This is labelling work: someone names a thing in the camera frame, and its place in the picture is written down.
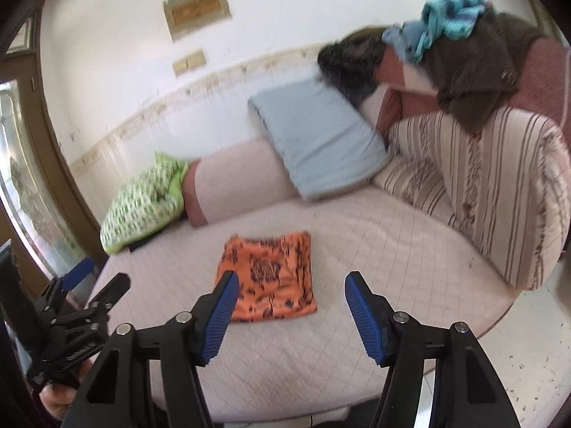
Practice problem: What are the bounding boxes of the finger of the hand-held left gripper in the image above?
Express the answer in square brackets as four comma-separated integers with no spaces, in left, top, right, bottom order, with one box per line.
[87,273,131,320]
[60,259,95,294]

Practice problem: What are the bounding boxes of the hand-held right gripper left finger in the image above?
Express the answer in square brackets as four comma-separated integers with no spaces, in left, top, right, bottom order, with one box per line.
[58,271,240,428]

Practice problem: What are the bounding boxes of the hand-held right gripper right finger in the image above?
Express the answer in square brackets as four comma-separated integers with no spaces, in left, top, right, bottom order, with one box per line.
[345,271,520,428]

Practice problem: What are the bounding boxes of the orange floral garment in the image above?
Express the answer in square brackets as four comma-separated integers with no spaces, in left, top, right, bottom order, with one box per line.
[215,231,318,324]

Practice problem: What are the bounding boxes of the person's left hand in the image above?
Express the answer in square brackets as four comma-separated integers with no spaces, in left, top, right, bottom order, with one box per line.
[38,361,96,421]

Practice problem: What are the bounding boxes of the quilted pink mattress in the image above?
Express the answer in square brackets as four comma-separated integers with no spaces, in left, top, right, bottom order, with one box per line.
[87,185,524,424]

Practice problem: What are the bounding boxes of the green patterned pillow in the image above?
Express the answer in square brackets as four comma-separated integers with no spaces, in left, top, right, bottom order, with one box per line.
[99,152,191,255]

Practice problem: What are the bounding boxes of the wooden glass door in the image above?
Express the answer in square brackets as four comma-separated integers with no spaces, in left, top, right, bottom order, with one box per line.
[0,0,107,287]

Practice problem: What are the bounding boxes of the pink bolster cushion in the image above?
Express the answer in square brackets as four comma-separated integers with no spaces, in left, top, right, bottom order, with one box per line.
[183,136,300,228]

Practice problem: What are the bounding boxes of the light blue pillow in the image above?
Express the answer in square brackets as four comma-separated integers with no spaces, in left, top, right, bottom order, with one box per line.
[247,76,394,202]

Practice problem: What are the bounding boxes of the dark furry cloth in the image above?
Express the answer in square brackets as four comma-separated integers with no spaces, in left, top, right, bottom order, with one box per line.
[318,27,390,104]

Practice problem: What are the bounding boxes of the brown jacket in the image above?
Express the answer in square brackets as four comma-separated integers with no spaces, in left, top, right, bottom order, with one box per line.
[421,11,544,133]

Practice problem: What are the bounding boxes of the light blue cloth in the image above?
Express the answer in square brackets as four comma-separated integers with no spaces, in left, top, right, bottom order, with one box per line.
[382,21,436,64]

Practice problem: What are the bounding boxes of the pink sofa backrest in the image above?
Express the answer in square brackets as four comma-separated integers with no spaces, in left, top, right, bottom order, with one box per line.
[357,38,571,143]

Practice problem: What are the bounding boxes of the teal knitted cloth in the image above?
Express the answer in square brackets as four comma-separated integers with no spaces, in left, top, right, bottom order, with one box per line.
[421,0,494,42]

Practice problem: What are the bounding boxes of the framed wall panel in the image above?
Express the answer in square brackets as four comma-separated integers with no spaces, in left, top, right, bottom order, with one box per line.
[163,0,233,44]

